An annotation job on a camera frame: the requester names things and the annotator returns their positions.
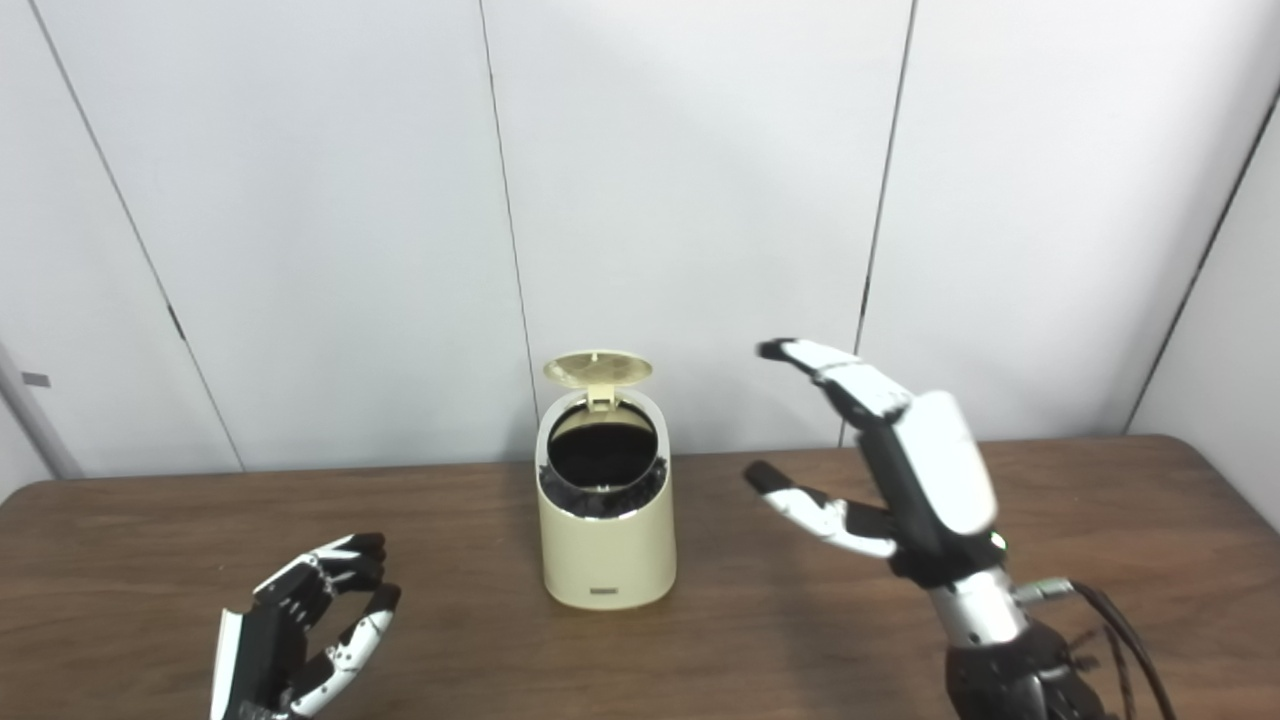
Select white and black right hand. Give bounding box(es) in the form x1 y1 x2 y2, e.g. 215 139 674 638
743 338 1009 589

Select white and black left hand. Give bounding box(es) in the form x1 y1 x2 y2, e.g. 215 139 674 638
209 532 403 720

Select cream-colored round bin lid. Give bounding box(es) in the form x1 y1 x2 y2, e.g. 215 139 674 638
543 349 654 411

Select black bin liner bag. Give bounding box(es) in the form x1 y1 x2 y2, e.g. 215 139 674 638
540 405 669 519

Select cream-colored bin body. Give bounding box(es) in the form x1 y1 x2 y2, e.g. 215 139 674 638
535 388 678 612

